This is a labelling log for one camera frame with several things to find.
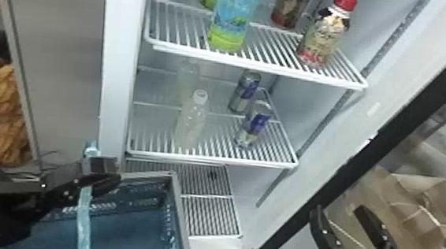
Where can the dark brown bottle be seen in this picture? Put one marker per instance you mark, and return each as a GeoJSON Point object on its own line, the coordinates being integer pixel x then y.
{"type": "Point", "coordinates": [289, 5]}

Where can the fridge door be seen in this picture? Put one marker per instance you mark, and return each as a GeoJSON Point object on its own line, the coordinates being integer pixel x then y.
{"type": "Point", "coordinates": [397, 131]}

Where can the red cap bottle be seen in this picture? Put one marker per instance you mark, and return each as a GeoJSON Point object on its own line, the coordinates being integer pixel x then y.
{"type": "Point", "coordinates": [323, 36]}

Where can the blue silver can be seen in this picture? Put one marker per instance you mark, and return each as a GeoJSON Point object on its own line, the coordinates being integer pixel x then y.
{"type": "Point", "coordinates": [245, 91]}
{"type": "Point", "coordinates": [253, 124]}

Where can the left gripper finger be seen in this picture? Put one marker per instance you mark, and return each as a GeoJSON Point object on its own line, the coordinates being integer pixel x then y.
{"type": "Point", "coordinates": [79, 189]}
{"type": "Point", "coordinates": [99, 166]}

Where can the cardboard box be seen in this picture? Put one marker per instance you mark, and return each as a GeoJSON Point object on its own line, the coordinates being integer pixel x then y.
{"type": "Point", "coordinates": [417, 212]}

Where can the blue basket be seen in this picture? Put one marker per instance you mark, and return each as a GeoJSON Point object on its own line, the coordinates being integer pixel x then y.
{"type": "Point", "coordinates": [132, 236]}

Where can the clear bottle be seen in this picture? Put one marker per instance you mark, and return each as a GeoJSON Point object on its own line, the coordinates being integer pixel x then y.
{"type": "Point", "coordinates": [187, 78]}
{"type": "Point", "coordinates": [191, 120]}

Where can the white fridge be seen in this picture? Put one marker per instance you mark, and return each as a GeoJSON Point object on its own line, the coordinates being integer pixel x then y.
{"type": "Point", "coordinates": [65, 42]}

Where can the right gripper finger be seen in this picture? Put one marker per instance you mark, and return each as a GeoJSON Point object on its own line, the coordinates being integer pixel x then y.
{"type": "Point", "coordinates": [329, 242]}
{"type": "Point", "coordinates": [376, 233]}

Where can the blue green bottle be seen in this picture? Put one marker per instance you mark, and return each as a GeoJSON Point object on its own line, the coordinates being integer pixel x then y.
{"type": "Point", "coordinates": [235, 10]}

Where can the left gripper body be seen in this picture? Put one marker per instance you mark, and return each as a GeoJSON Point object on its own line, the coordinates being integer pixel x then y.
{"type": "Point", "coordinates": [15, 199]}

